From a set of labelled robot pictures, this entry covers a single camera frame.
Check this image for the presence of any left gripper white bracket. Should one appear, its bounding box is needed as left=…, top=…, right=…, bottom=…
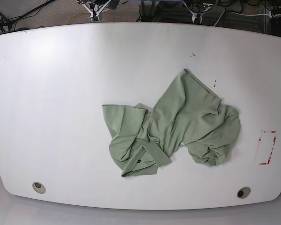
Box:
left=182, top=0, right=213, bottom=23

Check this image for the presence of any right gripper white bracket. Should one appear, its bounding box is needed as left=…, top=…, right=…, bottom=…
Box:
left=82, top=2, right=103, bottom=23

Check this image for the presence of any green T-shirt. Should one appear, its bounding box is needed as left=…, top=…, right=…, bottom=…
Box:
left=102, top=70, right=241, bottom=177

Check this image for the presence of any white power strip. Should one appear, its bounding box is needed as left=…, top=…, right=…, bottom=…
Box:
left=269, top=1, right=281, bottom=18

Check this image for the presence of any red tape rectangle marking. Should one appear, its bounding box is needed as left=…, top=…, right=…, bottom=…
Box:
left=256, top=130, right=277, bottom=165

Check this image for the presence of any yellow cable on floor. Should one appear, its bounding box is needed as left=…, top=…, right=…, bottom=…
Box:
left=66, top=4, right=111, bottom=25

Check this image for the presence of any left table cable grommet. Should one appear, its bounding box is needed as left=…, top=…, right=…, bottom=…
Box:
left=32, top=182, right=46, bottom=194

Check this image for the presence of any table cable grommet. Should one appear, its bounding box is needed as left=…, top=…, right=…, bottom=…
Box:
left=237, top=187, right=251, bottom=199
left=32, top=182, right=46, bottom=194

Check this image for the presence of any right table cable grommet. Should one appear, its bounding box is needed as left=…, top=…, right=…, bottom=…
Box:
left=237, top=187, right=251, bottom=199

